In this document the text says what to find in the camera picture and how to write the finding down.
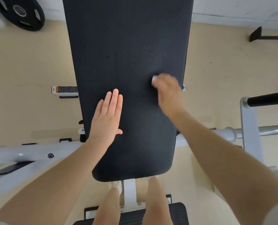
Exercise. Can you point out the person's left forearm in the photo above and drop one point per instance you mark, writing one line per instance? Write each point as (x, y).
(54, 185)

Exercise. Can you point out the long black back pad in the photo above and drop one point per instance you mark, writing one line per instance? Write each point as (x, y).
(129, 44)

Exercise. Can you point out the person's left leg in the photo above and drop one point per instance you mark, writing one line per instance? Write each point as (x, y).
(108, 208)

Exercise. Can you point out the person's right forearm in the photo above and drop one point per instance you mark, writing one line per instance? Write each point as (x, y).
(230, 171)

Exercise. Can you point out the person's left beige sneaker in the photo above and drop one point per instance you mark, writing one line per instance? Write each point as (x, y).
(115, 186)

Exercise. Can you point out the person's right leg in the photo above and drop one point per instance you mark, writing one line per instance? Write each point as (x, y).
(156, 203)

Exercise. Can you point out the white exercise machine black roller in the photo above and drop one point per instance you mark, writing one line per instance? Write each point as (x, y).
(24, 152)

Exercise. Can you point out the person's right hand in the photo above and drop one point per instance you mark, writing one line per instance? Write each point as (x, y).
(170, 96)

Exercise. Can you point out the white cleaning wipe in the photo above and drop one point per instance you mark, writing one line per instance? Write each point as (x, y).
(154, 79)

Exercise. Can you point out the person's leg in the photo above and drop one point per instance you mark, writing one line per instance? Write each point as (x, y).
(108, 208)
(156, 203)

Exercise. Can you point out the person's left hand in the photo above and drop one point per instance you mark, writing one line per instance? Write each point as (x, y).
(106, 121)

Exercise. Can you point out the black weight plate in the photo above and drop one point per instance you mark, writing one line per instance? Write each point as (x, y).
(33, 24)

